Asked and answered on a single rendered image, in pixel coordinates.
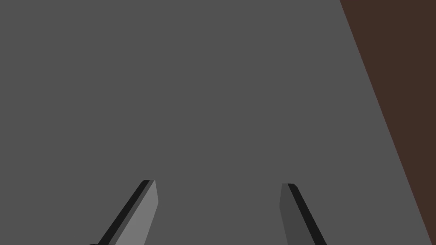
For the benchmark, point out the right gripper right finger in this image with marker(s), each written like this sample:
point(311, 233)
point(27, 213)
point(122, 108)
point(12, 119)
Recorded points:
point(299, 221)

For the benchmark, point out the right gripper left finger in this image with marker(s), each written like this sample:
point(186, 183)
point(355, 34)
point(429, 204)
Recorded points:
point(136, 217)

